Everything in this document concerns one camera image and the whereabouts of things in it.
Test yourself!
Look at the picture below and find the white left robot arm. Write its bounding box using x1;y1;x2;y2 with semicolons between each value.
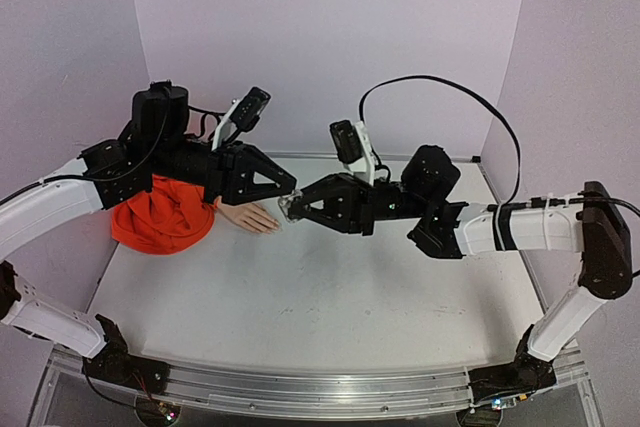
1;81;296;257

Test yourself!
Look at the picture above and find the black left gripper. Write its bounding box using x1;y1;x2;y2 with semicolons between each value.
149;135;299;203

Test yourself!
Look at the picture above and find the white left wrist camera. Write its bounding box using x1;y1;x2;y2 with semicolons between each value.
211;87;271;151

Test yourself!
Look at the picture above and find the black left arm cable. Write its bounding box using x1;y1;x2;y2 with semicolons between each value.
0;174;101;208

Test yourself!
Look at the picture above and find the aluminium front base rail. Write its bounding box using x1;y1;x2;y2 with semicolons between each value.
29;342;602;426

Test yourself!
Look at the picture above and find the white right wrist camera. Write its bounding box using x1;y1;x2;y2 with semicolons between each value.
329;120;376;186

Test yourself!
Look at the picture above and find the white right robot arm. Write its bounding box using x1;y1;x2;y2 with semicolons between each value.
279;145;637;362

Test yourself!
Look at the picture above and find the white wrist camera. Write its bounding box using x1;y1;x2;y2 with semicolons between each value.
329;120;376;186
211;87;271;151

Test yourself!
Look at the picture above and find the orange cloth sleeve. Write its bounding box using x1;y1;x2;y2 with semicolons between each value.
111;175;217;255

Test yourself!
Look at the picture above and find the aluminium back rail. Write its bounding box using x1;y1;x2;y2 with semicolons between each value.
266;151;478;164

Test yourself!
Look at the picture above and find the mannequin hand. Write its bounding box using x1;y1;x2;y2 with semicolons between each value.
218;203;280;234

